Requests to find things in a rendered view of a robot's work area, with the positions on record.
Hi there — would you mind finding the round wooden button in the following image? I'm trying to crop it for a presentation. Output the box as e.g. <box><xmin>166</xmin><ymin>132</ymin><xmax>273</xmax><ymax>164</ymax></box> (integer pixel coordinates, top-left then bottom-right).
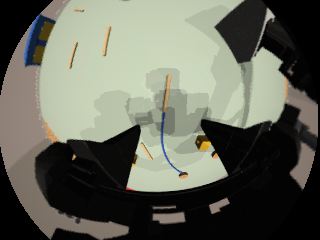
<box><xmin>179</xmin><ymin>172</ymin><xmax>188</xmax><ymax>179</ymax></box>

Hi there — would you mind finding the round wooden disc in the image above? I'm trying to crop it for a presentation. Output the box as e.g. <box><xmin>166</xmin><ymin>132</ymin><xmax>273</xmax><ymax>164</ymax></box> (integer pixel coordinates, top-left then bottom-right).
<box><xmin>212</xmin><ymin>151</ymin><xmax>219</xmax><ymax>159</ymax></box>

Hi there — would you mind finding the blue string with wooden stick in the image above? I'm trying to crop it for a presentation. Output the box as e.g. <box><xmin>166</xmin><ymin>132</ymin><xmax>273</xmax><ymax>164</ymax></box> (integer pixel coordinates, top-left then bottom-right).
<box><xmin>161</xmin><ymin>75</ymin><xmax>177</xmax><ymax>171</ymax></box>

